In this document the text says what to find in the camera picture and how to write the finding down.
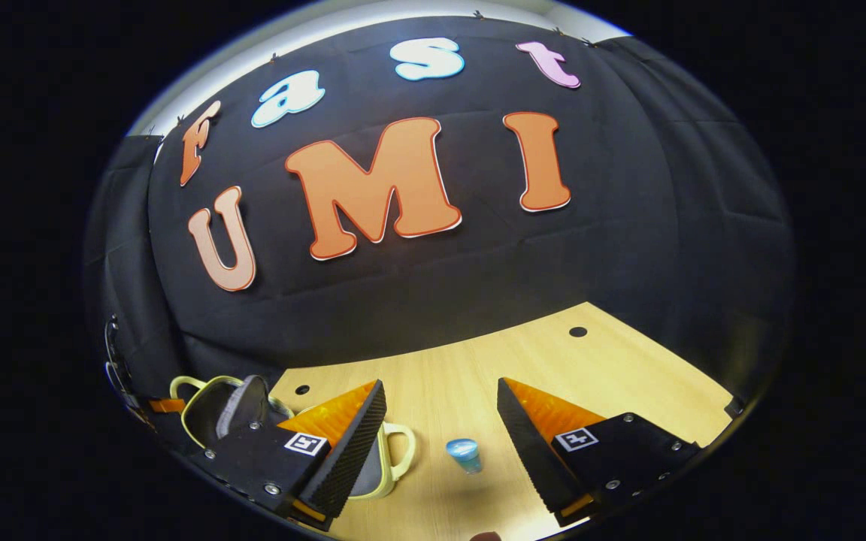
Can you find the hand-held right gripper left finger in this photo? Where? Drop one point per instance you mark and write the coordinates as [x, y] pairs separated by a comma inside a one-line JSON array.
[[354, 451]]

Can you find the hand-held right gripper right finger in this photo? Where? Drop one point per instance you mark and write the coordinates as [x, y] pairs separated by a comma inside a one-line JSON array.
[[531, 451]]

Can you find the pale yellow small suitcase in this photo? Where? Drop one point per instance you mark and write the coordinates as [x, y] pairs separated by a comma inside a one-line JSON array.
[[234, 409]]

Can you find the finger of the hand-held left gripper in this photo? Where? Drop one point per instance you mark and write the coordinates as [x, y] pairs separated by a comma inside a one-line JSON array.
[[168, 406]]

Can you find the blue cap skincare bottle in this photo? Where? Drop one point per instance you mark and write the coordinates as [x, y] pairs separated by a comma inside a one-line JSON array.
[[464, 453]]

